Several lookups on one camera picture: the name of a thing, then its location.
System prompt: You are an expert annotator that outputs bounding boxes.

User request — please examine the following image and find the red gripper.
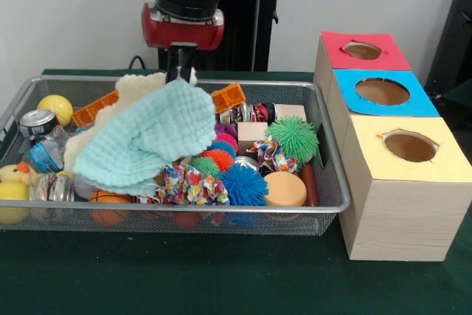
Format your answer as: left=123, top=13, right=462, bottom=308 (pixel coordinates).
left=142, top=2, right=225, bottom=84

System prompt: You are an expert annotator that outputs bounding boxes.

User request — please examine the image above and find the cream waffle cloth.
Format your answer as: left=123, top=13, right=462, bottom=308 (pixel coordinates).
left=63, top=66, right=196, bottom=174

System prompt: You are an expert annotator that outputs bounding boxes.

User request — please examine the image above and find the light blue waffle cloth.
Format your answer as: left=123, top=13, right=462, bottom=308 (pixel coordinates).
left=72, top=80, right=218, bottom=197

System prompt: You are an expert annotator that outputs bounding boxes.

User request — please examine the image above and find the crushed clear plastic bottle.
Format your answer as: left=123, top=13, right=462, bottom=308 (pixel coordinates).
left=21, top=125, right=73, bottom=175

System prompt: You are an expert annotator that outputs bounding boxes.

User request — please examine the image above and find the silver mesh bin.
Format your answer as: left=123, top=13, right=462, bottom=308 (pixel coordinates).
left=0, top=75, right=351, bottom=237

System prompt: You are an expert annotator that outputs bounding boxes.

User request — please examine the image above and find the wooden box with three holes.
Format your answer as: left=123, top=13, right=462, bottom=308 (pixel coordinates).
left=313, top=30, right=472, bottom=263

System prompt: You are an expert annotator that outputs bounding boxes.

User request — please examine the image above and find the orange toy brick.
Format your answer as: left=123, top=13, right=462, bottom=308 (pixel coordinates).
left=209, top=82, right=247, bottom=115
left=71, top=89, right=121, bottom=128

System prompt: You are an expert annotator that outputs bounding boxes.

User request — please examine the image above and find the yellow ball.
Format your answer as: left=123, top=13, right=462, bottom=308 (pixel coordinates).
left=36, top=94, right=74, bottom=127

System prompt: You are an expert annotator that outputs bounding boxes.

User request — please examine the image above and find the green spiky ball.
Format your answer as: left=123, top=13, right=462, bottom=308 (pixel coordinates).
left=265, top=115, right=320, bottom=170

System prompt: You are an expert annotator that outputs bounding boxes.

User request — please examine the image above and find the blue spiky ball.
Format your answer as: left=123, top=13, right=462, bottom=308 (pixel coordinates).
left=220, top=162, right=269, bottom=207

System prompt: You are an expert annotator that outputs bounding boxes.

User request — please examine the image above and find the crushed silver can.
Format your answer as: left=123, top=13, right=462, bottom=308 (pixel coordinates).
left=18, top=109, right=59, bottom=139

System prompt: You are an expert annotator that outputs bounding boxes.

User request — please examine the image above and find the peach round foam disc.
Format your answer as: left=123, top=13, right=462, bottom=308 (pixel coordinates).
left=263, top=170, right=308, bottom=208

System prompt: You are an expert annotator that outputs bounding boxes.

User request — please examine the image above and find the dark green tablecloth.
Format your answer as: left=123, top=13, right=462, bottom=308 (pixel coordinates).
left=0, top=68, right=472, bottom=315
left=429, top=77, right=472, bottom=132

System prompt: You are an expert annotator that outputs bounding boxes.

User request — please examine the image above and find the black upright panel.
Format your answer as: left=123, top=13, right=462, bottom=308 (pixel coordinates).
left=423, top=0, right=472, bottom=91

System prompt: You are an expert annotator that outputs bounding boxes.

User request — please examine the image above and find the black cable loop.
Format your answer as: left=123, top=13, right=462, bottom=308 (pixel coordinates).
left=128, top=55, right=148, bottom=71

